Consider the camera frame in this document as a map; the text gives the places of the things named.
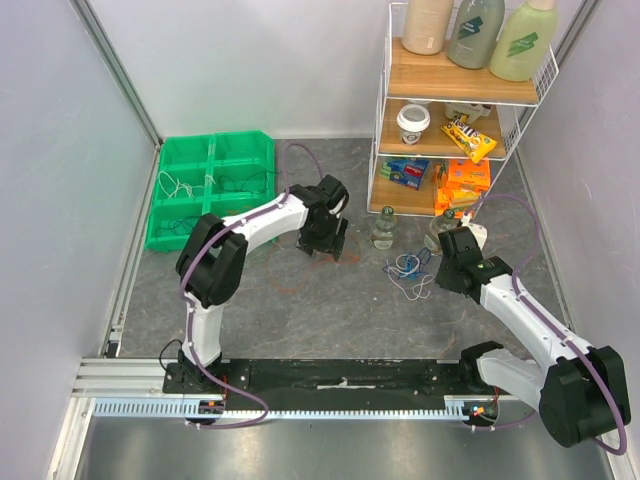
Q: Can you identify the beige lotion bottle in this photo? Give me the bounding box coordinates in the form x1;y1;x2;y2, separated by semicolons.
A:
402;0;454;55

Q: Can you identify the glass bottle green cap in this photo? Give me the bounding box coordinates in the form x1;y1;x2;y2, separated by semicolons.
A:
424;209;458;254
371;206;397;251

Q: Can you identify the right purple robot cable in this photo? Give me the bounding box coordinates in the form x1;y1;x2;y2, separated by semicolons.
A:
464;193;629;457

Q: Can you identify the grey slotted cable duct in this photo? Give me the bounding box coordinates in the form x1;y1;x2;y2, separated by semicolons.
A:
93;398;488;421

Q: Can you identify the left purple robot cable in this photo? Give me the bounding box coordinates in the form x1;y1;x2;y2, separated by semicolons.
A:
177;141;324;431

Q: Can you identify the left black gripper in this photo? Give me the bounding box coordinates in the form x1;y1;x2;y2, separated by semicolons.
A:
296;212;350;262

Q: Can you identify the light green shampoo bottle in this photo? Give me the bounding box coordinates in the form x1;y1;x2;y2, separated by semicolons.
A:
489;0;558;82

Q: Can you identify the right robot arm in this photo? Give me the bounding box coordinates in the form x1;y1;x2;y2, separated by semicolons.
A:
436;226;631;455

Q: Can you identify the white paper coffee cup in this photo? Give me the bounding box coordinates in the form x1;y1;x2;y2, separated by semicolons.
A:
396;103;431;145

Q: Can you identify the grey shampoo bottle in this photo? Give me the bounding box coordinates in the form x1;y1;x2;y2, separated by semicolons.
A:
448;0;505;70

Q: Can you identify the yellow candy bag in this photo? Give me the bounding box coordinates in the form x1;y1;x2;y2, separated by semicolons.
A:
441;115;497;164

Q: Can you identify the orange snack boxes stack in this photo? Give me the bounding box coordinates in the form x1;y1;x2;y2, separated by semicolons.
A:
434;159;492;218

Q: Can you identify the white wire wooden shelf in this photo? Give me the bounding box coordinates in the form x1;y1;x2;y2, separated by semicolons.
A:
367;2;559;216

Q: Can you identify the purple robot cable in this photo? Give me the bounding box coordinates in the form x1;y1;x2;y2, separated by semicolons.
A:
464;193;629;457
177;141;324;431

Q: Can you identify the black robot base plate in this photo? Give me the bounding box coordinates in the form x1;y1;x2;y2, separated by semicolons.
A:
163;358;495;398

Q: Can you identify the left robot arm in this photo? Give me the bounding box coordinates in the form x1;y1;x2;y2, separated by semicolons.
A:
176;175;349;393

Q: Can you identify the left glass bottle green cap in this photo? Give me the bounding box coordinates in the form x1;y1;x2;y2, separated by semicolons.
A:
371;206;397;251

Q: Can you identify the right glass bottle green cap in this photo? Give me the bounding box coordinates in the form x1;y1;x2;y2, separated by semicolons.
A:
424;209;458;254

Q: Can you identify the white cup carton pack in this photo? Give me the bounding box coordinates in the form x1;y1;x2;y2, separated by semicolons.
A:
445;102;492;125

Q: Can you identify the blue snack box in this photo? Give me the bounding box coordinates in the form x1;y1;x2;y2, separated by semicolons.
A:
380;157;430;190

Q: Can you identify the green compartment bin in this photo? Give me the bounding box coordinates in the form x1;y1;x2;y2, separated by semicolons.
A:
145;130;277;252

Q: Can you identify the coloured wire bundle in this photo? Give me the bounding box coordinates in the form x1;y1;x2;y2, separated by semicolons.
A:
382;247;436;302

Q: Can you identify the dark purple wire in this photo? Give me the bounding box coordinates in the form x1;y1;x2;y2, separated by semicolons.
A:
153;215;201;239

